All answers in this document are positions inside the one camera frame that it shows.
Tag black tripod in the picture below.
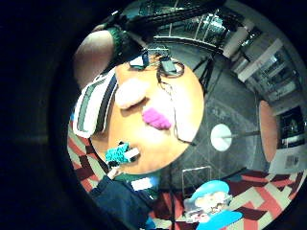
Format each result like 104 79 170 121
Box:
193 55 217 96

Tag white column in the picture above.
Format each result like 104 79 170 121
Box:
222 18 257 59

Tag white plush toy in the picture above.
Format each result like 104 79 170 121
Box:
114 77 151 110

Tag purple plush toy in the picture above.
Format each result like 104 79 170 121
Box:
141 107 173 130

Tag round side table white base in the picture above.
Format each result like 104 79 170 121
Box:
209 99 280 164

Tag dark framed poster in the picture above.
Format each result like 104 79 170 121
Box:
277 105 307 150

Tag clear acrylic stand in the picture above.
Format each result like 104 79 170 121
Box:
181 165 213 193

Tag white and blue packet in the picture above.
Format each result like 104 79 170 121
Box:
130 175 160 192

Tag white sign board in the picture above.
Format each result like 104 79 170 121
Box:
269 145 307 175

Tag black device with cable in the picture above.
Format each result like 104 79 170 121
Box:
129 51 151 71
159 56 178 77

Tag black cable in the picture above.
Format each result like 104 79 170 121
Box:
155 60 198 147

